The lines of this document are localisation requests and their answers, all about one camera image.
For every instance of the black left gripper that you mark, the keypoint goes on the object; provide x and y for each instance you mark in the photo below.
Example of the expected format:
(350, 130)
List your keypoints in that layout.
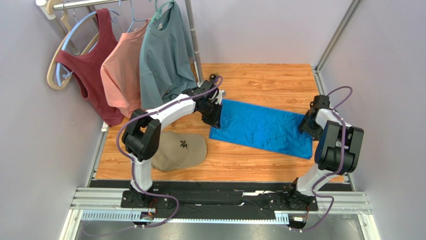
(215, 121)

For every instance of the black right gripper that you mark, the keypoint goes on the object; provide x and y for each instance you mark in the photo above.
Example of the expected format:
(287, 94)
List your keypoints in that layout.
(306, 124)

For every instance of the blue cloth napkin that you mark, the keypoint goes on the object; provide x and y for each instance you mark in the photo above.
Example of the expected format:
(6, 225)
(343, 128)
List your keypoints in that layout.
(263, 128)

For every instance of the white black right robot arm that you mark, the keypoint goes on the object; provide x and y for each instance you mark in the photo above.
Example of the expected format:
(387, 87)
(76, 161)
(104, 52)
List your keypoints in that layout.
(338, 149)

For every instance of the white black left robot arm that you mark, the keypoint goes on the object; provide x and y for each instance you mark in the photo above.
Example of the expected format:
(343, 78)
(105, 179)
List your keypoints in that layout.
(141, 134)

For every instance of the black spoon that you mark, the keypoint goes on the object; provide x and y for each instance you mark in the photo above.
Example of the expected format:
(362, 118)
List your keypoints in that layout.
(213, 78)

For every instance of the beige baseball cap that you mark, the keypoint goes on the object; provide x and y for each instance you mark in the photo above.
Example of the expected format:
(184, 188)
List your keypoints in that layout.
(179, 151)

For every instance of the teal t-shirt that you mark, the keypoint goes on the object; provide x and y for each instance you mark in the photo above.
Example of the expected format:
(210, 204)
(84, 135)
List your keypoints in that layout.
(165, 58)

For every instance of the pink t-shirt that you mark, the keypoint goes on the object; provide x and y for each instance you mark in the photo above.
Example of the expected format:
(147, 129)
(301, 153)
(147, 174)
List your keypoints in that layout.
(120, 73)

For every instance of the teal clothes hanger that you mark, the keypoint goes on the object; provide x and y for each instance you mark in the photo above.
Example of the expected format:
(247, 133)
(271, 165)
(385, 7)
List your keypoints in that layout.
(159, 10)

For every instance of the maroon tank top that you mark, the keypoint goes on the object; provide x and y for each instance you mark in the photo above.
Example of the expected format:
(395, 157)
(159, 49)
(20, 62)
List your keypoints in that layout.
(86, 69)

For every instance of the light blue clothes hanger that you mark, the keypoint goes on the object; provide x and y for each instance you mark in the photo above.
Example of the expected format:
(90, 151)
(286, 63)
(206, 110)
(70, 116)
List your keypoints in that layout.
(57, 75)

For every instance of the metal clothes rack pole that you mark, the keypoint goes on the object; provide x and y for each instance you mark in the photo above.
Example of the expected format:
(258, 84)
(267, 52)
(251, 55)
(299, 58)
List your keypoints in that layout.
(192, 28)

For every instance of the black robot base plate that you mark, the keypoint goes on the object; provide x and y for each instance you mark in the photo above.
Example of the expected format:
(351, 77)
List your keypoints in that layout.
(264, 199)

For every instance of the aluminium frame rail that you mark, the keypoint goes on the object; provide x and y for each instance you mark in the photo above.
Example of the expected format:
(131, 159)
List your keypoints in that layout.
(95, 211)

